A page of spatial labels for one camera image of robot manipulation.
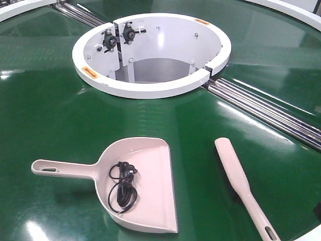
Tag black cable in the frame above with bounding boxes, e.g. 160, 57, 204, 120
107, 161, 139, 215

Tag pink hand broom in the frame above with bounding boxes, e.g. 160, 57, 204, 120
214, 138, 280, 240

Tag pink plastic dustpan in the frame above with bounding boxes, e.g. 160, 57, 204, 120
31, 137, 179, 233

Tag orange arrow sticker front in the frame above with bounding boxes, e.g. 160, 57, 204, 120
82, 66, 99, 79

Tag orange arrow sticker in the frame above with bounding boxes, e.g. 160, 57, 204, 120
82, 66, 99, 79
194, 19, 210, 26

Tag orange arrow sticker back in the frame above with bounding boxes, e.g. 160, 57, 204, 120
194, 19, 210, 26

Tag top left steel rollers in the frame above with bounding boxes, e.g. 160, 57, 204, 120
51, 1, 106, 28

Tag white outer rim right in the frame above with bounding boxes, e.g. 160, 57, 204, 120
248, 0, 320, 32

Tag white rim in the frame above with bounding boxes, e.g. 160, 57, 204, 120
248, 0, 320, 32
0, 0, 57, 22

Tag white outer rim left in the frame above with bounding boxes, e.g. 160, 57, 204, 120
0, 0, 57, 22

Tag white central hub ring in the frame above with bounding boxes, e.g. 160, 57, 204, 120
72, 13, 232, 99

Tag right black bearing mount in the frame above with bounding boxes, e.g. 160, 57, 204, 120
122, 22, 147, 45

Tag black bearing mount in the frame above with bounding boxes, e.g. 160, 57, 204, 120
102, 29, 117, 53
122, 22, 147, 45

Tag left black bearing mount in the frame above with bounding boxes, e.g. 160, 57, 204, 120
102, 29, 117, 53

